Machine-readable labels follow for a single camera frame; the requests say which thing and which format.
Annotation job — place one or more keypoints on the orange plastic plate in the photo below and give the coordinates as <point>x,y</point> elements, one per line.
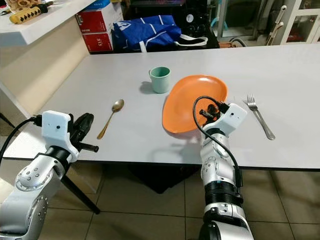
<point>182,102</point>

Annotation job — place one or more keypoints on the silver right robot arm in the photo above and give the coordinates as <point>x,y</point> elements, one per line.
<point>220,175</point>

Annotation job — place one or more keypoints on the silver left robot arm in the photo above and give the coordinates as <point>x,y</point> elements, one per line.
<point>30,190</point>

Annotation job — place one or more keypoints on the silver metal fork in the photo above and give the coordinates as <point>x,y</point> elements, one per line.
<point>259,117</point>

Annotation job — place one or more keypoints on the gold metal spoon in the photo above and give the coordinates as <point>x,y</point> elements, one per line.
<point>117,105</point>

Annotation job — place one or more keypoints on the black table leg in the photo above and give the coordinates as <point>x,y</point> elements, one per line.
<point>80,195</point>

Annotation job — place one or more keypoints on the green ceramic cup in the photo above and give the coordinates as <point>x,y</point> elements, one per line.
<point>160,82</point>

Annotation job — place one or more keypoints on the small red cardboard box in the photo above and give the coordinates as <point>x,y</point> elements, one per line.
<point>97,42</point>

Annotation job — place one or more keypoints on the white topped beige counter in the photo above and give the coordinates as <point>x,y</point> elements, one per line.
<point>40,50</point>

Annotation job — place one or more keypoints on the black round appliance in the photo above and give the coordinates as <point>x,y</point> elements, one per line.
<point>195,22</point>

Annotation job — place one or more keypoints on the blue fabric bag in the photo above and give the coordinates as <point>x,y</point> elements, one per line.
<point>145,32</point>

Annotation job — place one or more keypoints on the large red cardboard box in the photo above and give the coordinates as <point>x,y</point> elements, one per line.
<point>95,20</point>

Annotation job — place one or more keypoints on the white metal rack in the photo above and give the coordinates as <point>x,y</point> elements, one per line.
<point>287,22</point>

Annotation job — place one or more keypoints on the blue cardboard box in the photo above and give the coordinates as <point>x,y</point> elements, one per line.
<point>102,4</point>

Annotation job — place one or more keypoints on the tan wooden toy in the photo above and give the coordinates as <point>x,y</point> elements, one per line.
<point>21,4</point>

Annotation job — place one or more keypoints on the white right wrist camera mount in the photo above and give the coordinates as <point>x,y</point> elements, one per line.
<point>234,119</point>

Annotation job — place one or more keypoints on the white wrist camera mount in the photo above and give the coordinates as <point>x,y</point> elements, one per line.
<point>56,132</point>
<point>234,119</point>

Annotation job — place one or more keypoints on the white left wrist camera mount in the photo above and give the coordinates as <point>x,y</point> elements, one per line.
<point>56,132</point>

